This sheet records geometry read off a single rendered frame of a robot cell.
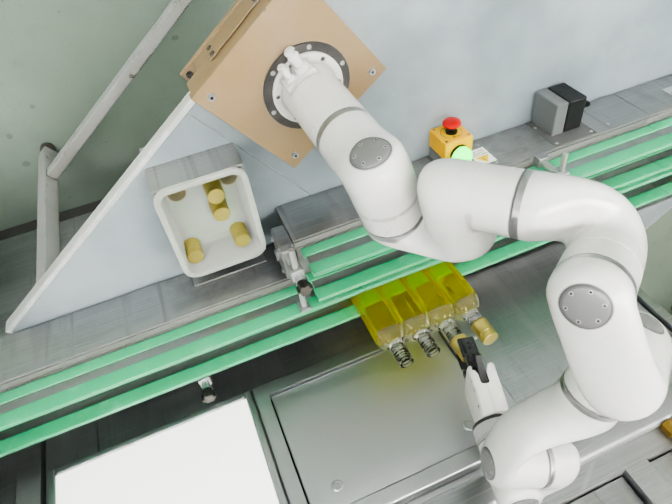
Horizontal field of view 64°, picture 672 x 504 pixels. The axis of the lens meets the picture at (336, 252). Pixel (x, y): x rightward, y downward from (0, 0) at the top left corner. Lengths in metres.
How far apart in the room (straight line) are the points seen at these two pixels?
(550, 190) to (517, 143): 0.68
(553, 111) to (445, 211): 0.70
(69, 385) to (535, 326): 1.00
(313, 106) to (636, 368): 0.54
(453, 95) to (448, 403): 0.65
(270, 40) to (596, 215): 0.53
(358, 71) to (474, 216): 0.41
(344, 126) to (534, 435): 0.49
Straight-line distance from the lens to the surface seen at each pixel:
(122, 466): 1.23
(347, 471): 1.10
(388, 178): 0.69
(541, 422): 0.79
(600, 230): 0.67
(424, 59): 1.15
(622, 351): 0.62
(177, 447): 1.20
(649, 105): 1.52
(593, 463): 1.18
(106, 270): 1.20
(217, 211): 1.06
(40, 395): 1.19
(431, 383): 1.18
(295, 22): 0.89
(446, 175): 0.67
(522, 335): 1.32
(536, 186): 0.64
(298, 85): 0.88
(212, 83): 0.89
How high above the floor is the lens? 1.66
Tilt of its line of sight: 43 degrees down
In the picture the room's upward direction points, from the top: 149 degrees clockwise
